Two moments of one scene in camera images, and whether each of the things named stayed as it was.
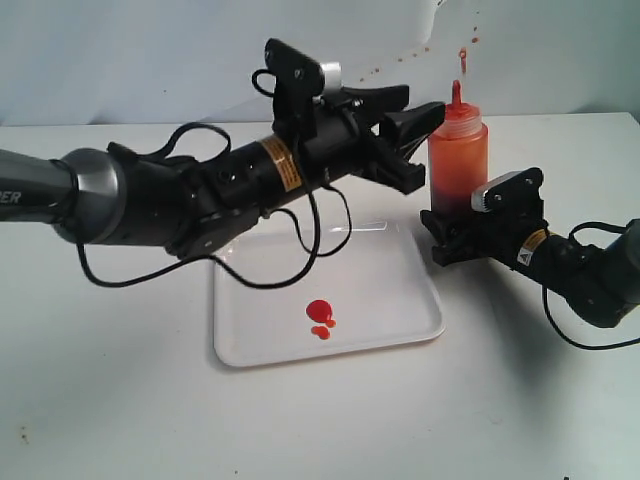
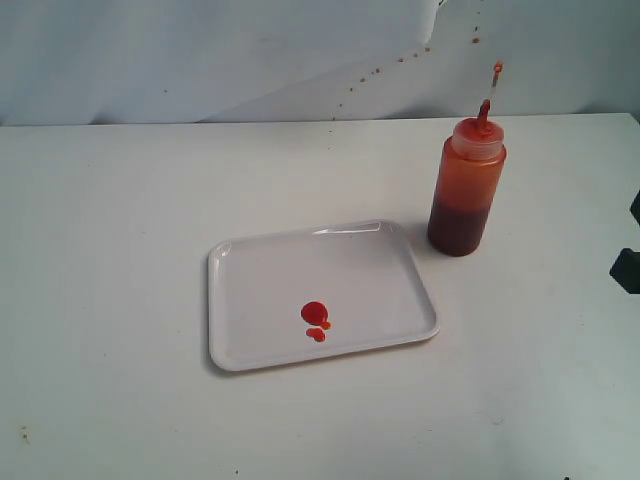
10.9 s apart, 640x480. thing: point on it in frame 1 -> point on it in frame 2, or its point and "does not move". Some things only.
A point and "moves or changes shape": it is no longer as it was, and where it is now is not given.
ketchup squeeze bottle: [458, 154] moves or changes shape
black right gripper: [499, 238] -> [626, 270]
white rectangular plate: [379, 293] does not move
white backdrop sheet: [194, 61] does not move
